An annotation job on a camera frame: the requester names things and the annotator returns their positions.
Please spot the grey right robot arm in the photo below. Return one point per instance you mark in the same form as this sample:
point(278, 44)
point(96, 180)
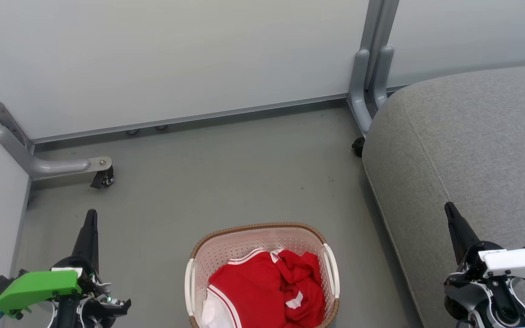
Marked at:
point(495, 300)

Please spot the grey forked partition post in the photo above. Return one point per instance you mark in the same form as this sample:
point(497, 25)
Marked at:
point(372, 68)

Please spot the green left wrist camera mount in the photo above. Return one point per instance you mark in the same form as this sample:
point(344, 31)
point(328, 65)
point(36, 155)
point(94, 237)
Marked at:
point(34, 287)

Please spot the grey fabric sofa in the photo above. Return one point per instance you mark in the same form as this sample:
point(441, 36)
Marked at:
point(472, 146)

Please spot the white perforated laundry basket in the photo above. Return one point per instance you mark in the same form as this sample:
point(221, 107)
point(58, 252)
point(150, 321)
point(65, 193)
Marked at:
point(219, 255)

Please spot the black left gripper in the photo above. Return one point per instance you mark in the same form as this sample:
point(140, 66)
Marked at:
point(87, 284)

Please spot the grey slanted partition frame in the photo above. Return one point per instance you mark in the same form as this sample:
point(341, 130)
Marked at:
point(0, 111)

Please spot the red jersey with white trim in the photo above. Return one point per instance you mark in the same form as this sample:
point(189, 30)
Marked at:
point(244, 287)

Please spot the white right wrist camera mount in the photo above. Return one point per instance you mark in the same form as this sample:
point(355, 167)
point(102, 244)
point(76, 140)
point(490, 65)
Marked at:
point(517, 262)

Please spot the black caster wheel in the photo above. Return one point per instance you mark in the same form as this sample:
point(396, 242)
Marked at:
point(104, 178)
point(358, 146)

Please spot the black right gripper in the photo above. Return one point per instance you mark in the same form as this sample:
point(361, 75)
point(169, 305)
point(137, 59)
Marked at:
point(474, 259)

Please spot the grey partition bottom rail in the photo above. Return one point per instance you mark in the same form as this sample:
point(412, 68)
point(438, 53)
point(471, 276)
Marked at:
point(189, 119)

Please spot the grey partition foot bar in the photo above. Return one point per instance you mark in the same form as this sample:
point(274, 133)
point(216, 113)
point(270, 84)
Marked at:
point(53, 166)

